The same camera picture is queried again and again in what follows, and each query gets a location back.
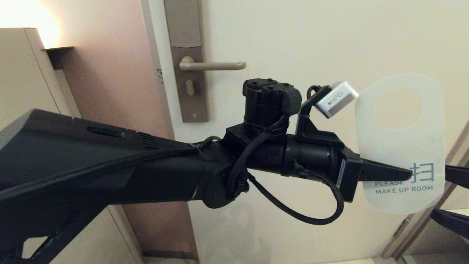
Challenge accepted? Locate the white room door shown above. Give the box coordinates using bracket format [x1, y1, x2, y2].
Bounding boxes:
[148, 0, 469, 264]

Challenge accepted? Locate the small metal frame hinge plate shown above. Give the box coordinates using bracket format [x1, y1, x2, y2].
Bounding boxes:
[394, 219, 410, 238]

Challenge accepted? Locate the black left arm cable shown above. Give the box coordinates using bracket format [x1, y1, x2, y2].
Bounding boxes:
[226, 123, 345, 225]

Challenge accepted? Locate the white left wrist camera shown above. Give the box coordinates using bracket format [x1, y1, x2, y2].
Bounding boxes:
[315, 81, 359, 118]

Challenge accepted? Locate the beige metal door handle lever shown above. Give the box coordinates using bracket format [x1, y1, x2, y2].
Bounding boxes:
[179, 56, 247, 71]

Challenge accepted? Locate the dark wall lamp fixture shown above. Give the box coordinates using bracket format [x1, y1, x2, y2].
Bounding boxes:
[42, 46, 74, 70]

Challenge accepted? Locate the beige cabinet panel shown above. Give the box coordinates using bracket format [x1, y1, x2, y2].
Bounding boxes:
[0, 28, 143, 264]

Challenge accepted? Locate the blue and white door hanger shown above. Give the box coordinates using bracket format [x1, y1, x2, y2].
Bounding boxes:
[355, 73, 446, 215]

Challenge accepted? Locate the bronze door lock plate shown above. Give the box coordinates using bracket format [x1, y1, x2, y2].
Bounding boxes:
[163, 0, 210, 123]

